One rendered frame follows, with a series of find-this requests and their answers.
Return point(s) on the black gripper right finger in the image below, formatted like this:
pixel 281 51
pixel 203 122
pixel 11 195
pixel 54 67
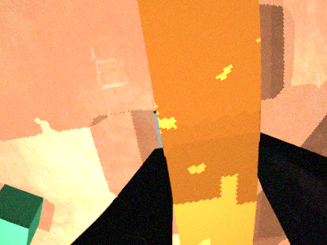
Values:
pixel 295 182

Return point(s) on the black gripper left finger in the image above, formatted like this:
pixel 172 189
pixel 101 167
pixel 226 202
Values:
pixel 142 213

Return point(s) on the teal cube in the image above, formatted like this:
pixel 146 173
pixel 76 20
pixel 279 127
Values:
pixel 20 213

